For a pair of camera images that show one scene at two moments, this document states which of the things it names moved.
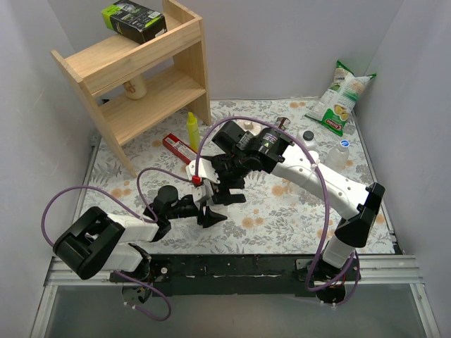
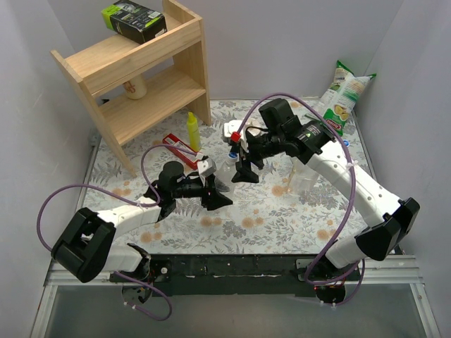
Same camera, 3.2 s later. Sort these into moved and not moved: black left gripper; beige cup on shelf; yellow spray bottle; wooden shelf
Moved: black left gripper
Not moved: yellow spray bottle; beige cup on shelf; wooden shelf
